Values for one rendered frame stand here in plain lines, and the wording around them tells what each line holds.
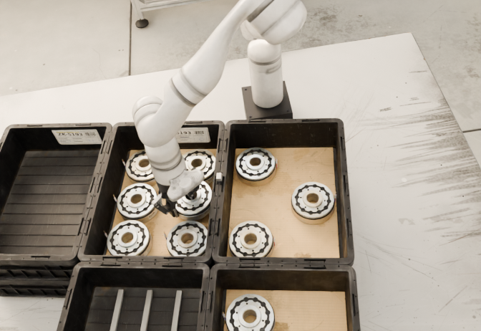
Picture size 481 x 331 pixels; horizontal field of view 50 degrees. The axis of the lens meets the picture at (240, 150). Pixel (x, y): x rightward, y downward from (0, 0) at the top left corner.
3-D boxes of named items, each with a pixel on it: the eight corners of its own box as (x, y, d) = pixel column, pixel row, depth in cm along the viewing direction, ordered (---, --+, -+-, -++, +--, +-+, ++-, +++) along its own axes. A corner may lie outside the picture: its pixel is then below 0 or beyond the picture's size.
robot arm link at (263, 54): (276, -9, 132) (278, 43, 145) (240, -3, 132) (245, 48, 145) (283, 13, 126) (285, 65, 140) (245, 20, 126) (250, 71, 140)
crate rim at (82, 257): (116, 127, 139) (113, 122, 137) (226, 125, 136) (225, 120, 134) (79, 265, 115) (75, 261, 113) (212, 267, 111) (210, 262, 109)
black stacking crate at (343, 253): (350, 287, 116) (353, 264, 107) (219, 284, 119) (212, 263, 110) (340, 147, 140) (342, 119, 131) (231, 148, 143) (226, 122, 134)
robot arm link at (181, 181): (174, 204, 109) (167, 188, 104) (144, 173, 115) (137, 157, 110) (207, 179, 112) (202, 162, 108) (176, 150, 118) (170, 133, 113)
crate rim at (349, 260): (354, 269, 108) (355, 264, 106) (212, 267, 111) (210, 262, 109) (343, 123, 132) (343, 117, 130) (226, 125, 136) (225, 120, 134)
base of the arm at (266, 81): (250, 87, 158) (245, 44, 144) (280, 83, 158) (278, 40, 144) (254, 109, 152) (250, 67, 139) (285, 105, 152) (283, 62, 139)
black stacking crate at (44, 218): (26, 151, 150) (8, 125, 141) (124, 150, 146) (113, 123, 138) (-25, 280, 126) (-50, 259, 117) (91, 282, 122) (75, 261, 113)
